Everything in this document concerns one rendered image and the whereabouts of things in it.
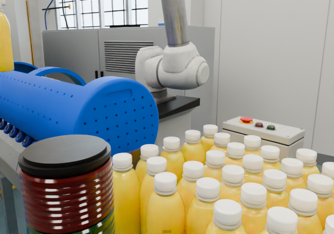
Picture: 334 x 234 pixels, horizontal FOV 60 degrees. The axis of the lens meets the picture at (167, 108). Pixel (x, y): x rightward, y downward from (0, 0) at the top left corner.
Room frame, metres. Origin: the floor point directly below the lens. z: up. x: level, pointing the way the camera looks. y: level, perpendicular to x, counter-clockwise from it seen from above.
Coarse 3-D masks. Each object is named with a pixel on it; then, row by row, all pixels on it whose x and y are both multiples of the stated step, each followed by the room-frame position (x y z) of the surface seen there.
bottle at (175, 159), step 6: (168, 150) 0.63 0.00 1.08; (174, 150) 0.63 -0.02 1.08; (162, 156) 0.63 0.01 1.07; (168, 156) 0.63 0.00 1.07; (174, 156) 0.63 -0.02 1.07; (180, 156) 0.63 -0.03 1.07; (168, 162) 0.62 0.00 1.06; (174, 162) 0.62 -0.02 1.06; (180, 162) 0.63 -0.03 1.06; (168, 168) 0.62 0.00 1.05; (174, 168) 0.62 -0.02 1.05; (180, 168) 0.62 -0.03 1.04; (180, 174) 0.62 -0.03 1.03
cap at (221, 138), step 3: (216, 135) 0.68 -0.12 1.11; (219, 135) 0.68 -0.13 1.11; (222, 135) 0.68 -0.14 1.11; (225, 135) 0.68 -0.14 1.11; (228, 135) 0.68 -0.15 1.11; (216, 138) 0.67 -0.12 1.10; (219, 138) 0.66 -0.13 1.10; (222, 138) 0.66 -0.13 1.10; (225, 138) 0.66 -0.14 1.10; (228, 138) 0.67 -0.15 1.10; (216, 141) 0.67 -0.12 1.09; (219, 141) 0.66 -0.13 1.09; (222, 141) 0.66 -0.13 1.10; (225, 141) 0.66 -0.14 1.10; (228, 141) 0.67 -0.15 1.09
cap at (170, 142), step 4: (164, 140) 0.64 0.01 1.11; (168, 140) 0.64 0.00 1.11; (172, 140) 0.64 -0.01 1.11; (176, 140) 0.64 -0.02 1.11; (164, 144) 0.64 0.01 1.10; (168, 144) 0.63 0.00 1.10; (172, 144) 0.63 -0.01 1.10; (176, 144) 0.63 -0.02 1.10; (168, 148) 0.63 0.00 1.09; (172, 148) 0.63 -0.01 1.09; (176, 148) 0.63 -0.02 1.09
